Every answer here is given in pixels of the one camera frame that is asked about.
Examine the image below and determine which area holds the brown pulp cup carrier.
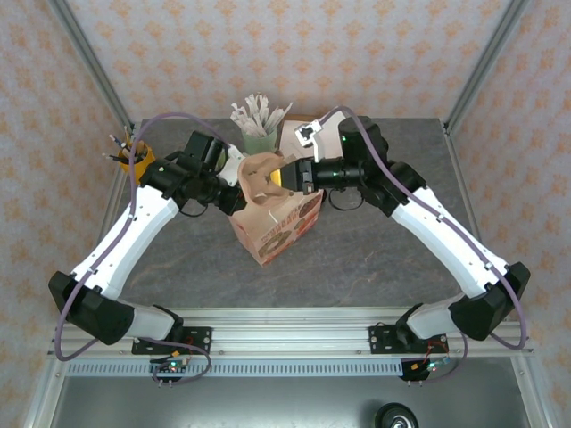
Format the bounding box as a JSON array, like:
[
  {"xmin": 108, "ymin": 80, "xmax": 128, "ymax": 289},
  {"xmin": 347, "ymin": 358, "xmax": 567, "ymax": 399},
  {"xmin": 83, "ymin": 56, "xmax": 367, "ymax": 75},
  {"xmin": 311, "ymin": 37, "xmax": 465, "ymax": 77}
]
[{"xmin": 238, "ymin": 150, "xmax": 296, "ymax": 209}]

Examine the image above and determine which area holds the donut print paper bag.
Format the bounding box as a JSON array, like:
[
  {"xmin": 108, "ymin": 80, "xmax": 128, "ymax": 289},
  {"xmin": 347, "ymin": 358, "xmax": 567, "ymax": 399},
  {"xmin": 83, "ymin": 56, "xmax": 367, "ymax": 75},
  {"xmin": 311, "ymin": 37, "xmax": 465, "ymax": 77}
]
[{"xmin": 228, "ymin": 153, "xmax": 325, "ymax": 268}]

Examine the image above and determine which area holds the white napkin stack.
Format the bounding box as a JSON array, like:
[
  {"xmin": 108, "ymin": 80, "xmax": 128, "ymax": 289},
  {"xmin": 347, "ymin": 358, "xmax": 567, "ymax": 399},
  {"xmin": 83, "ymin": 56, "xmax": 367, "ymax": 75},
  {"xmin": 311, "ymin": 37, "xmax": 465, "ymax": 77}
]
[{"xmin": 279, "ymin": 119, "xmax": 313, "ymax": 160}]

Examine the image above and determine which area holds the yellow pen cup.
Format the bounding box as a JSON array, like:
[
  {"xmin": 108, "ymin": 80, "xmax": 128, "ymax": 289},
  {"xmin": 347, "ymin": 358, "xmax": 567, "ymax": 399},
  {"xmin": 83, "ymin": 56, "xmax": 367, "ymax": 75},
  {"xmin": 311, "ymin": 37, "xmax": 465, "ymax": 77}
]
[{"xmin": 116, "ymin": 140, "xmax": 156, "ymax": 186}]

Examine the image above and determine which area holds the white wrapped straw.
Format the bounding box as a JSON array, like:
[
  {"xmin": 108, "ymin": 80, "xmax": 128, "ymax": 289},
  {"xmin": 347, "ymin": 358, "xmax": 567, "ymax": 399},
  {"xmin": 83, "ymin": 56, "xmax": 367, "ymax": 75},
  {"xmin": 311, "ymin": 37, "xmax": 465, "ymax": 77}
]
[
  {"xmin": 254, "ymin": 92, "xmax": 268, "ymax": 134},
  {"xmin": 261, "ymin": 106, "xmax": 283, "ymax": 135},
  {"xmin": 230, "ymin": 103, "xmax": 252, "ymax": 135},
  {"xmin": 265, "ymin": 102, "xmax": 294, "ymax": 136},
  {"xmin": 244, "ymin": 94, "xmax": 259, "ymax": 134}
]

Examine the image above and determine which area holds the brown cardboard napkin box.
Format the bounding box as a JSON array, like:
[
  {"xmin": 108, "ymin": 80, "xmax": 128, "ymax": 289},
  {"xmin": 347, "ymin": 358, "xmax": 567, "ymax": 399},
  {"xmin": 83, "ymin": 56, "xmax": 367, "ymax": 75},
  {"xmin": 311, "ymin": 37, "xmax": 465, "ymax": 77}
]
[{"xmin": 277, "ymin": 114, "xmax": 319, "ymax": 160}]

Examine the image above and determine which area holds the left small controller board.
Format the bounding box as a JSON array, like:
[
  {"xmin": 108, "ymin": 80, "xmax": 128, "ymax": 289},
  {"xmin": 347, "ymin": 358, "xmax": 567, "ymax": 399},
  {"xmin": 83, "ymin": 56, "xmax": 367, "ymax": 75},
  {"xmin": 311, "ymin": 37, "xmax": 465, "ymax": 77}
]
[{"xmin": 150, "ymin": 356, "xmax": 191, "ymax": 375}]

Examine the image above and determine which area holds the small controller board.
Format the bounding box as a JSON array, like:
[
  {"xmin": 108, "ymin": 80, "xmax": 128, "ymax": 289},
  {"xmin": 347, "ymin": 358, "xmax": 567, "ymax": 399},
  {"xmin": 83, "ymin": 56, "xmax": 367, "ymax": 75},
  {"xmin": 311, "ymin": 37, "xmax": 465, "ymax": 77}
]
[
  {"xmin": 412, "ymin": 358, "xmax": 451, "ymax": 375},
  {"xmin": 150, "ymin": 356, "xmax": 191, "ymax": 375}
]

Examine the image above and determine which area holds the right small controller board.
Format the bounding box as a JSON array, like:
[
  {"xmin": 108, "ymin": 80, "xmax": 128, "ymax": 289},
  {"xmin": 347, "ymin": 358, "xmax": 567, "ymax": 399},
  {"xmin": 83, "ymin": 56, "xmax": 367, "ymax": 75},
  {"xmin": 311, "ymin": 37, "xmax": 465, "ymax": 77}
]
[{"xmin": 412, "ymin": 358, "xmax": 451, "ymax": 375}]

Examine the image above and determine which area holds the black caster wheel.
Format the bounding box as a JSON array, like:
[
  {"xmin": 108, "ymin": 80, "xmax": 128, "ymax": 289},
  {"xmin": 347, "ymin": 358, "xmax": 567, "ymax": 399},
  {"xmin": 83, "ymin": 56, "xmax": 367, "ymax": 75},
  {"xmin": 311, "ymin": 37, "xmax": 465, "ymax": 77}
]
[{"xmin": 374, "ymin": 402, "xmax": 419, "ymax": 428}]

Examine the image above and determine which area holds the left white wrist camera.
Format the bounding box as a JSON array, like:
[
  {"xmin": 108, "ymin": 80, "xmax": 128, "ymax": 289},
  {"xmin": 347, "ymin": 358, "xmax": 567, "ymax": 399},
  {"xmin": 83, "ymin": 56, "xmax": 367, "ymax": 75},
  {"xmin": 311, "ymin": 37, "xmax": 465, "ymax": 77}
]
[{"xmin": 219, "ymin": 145, "xmax": 245, "ymax": 185}]

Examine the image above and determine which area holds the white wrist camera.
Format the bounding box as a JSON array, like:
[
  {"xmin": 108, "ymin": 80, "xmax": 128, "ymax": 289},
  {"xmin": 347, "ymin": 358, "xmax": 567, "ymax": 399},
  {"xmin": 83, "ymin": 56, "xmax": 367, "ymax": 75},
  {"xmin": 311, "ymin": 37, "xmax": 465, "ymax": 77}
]
[
  {"xmin": 219, "ymin": 145, "xmax": 245, "ymax": 185},
  {"xmin": 294, "ymin": 119, "xmax": 324, "ymax": 162}
]

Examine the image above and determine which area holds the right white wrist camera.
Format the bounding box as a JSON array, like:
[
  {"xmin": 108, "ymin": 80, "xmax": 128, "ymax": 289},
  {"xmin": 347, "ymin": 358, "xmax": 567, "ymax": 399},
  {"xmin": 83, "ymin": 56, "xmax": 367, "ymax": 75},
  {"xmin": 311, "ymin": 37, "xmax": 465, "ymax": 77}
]
[{"xmin": 294, "ymin": 119, "xmax": 324, "ymax": 162}]

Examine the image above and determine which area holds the left aluminium table rail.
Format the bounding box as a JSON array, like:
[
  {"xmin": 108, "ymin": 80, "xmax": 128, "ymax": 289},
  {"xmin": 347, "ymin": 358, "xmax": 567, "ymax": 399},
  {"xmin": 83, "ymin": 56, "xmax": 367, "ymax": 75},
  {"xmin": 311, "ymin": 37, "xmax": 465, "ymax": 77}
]
[{"xmin": 70, "ymin": 119, "xmax": 146, "ymax": 322}]

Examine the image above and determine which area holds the aluminium table rail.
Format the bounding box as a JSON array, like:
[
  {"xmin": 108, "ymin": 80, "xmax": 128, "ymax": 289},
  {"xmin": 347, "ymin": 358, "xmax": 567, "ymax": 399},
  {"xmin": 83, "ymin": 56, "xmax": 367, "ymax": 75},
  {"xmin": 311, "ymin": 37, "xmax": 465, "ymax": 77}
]
[
  {"xmin": 441, "ymin": 124, "xmax": 509, "ymax": 322},
  {"xmin": 70, "ymin": 119, "xmax": 146, "ymax": 322}
]

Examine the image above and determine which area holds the right aluminium table rail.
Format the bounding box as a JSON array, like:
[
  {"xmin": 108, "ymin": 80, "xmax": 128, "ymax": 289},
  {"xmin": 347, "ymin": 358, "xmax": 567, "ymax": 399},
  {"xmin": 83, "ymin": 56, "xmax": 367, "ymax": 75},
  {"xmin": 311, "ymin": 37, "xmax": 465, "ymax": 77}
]
[{"xmin": 441, "ymin": 124, "xmax": 509, "ymax": 322}]

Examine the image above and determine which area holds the left black mount plate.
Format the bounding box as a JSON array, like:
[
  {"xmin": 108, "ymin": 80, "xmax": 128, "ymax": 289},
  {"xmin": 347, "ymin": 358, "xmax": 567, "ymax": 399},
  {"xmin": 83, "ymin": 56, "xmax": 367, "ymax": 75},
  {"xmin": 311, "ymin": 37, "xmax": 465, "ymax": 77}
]
[{"xmin": 131, "ymin": 326, "xmax": 213, "ymax": 356}]

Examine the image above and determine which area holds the black mount plate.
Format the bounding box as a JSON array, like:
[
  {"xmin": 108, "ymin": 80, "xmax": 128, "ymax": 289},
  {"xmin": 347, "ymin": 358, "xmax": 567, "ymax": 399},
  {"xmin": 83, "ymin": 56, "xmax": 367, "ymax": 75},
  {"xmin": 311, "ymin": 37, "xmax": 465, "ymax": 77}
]
[
  {"xmin": 368, "ymin": 325, "xmax": 451, "ymax": 356},
  {"xmin": 131, "ymin": 326, "xmax": 213, "ymax": 356}
]

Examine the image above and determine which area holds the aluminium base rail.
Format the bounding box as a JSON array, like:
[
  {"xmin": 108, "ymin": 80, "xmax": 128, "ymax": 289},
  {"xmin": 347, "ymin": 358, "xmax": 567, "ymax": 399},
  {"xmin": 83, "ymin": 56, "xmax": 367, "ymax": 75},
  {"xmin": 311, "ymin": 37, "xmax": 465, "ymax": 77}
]
[{"xmin": 46, "ymin": 307, "xmax": 535, "ymax": 358}]

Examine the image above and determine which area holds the left aluminium frame post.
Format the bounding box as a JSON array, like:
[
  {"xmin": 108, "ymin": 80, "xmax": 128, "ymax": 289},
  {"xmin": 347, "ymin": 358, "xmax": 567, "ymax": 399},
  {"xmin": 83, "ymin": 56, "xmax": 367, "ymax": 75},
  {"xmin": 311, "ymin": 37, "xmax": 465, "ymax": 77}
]
[{"xmin": 46, "ymin": 0, "xmax": 135, "ymax": 130}]

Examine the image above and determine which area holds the aluminium frame post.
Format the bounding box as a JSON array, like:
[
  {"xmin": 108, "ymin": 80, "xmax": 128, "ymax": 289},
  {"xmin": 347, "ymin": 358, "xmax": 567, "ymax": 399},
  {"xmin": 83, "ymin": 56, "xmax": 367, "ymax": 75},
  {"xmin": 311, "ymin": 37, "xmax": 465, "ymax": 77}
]
[
  {"xmin": 443, "ymin": 0, "xmax": 532, "ymax": 133},
  {"xmin": 46, "ymin": 0, "xmax": 135, "ymax": 130}
]

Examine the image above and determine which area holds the right black mount plate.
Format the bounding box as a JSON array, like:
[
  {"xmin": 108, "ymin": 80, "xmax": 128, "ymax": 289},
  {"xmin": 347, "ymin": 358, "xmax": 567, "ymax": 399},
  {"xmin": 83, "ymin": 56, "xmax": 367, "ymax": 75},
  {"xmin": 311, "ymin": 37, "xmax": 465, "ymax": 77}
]
[{"xmin": 368, "ymin": 325, "xmax": 451, "ymax": 356}]

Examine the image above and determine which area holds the slotted grey cable duct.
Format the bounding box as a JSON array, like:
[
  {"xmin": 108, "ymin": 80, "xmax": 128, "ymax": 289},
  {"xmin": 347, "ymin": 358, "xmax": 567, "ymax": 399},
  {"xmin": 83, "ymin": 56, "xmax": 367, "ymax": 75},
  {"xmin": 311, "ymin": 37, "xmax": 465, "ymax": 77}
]
[{"xmin": 66, "ymin": 361, "xmax": 406, "ymax": 378}]

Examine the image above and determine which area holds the right aluminium frame post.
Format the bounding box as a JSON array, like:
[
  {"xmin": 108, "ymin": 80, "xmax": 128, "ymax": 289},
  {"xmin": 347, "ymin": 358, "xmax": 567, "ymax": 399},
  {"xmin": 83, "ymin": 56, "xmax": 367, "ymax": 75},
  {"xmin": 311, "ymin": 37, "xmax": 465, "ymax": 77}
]
[{"xmin": 443, "ymin": 0, "xmax": 532, "ymax": 133}]

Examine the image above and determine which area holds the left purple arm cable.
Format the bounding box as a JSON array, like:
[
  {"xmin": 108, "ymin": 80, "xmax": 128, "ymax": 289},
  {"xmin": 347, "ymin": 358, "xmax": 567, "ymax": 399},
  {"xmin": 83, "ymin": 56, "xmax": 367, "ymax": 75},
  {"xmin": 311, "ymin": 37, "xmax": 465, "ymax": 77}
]
[{"xmin": 54, "ymin": 111, "xmax": 213, "ymax": 387}]

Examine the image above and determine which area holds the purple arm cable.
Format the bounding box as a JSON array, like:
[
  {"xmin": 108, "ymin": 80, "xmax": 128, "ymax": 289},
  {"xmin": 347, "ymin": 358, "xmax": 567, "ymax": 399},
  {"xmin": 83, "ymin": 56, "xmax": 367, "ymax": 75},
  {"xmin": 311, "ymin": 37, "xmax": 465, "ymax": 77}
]
[
  {"xmin": 319, "ymin": 105, "xmax": 531, "ymax": 384},
  {"xmin": 54, "ymin": 111, "xmax": 213, "ymax": 387}
]

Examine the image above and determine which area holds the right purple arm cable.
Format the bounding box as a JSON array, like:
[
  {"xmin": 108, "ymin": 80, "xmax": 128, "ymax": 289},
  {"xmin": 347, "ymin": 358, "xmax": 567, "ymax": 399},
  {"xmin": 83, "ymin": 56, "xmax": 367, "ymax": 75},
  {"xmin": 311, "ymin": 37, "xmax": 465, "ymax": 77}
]
[{"xmin": 319, "ymin": 105, "xmax": 531, "ymax": 384}]

